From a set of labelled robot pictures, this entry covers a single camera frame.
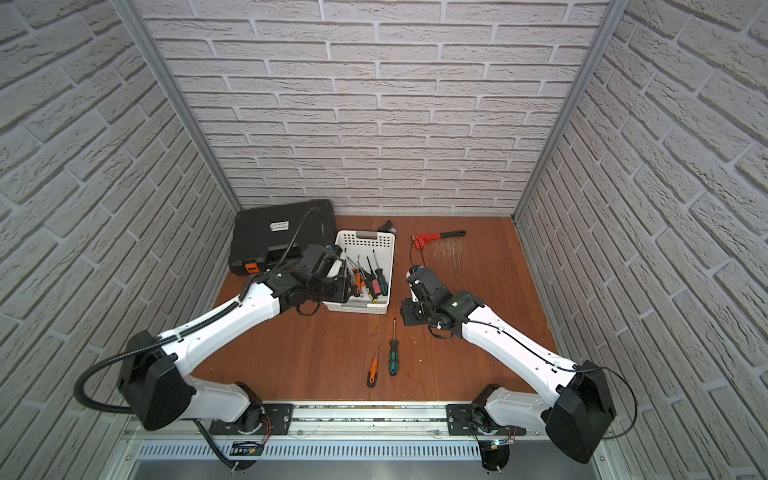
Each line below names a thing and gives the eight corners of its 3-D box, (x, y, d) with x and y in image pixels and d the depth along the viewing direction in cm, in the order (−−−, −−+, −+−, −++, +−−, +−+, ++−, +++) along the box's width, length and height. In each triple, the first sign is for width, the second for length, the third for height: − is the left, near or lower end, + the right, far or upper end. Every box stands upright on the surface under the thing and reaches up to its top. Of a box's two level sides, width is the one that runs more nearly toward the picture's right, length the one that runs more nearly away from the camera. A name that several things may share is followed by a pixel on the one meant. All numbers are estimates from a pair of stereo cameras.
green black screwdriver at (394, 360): (390, 375, 82) (390, 373, 81) (390, 321, 92) (390, 318, 91) (398, 375, 82) (398, 373, 81) (398, 321, 92) (398, 318, 91)
